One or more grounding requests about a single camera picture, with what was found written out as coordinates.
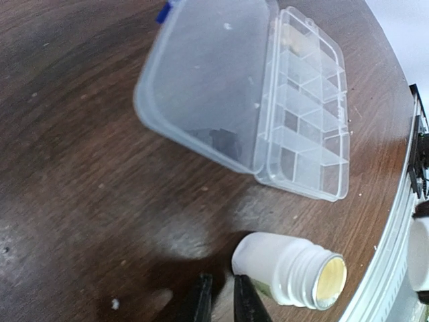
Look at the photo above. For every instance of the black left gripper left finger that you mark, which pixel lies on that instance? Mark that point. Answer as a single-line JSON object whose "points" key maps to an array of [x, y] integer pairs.
{"points": [[197, 305]]}

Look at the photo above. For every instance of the aluminium front rail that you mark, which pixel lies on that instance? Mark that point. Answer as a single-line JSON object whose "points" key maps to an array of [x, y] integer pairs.
{"points": [[377, 293]]}

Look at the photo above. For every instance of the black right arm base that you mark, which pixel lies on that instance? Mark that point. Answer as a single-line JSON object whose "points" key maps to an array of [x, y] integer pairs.
{"points": [[418, 160]]}

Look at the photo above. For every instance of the white pill bottle green label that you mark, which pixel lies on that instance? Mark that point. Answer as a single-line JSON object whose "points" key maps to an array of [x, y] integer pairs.
{"points": [[290, 270]]}

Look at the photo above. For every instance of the clear plastic pill organizer box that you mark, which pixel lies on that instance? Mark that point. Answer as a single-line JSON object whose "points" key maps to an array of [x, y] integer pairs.
{"points": [[255, 88]]}

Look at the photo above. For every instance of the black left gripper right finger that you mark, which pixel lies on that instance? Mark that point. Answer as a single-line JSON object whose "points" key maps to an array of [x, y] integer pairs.
{"points": [[248, 307]]}

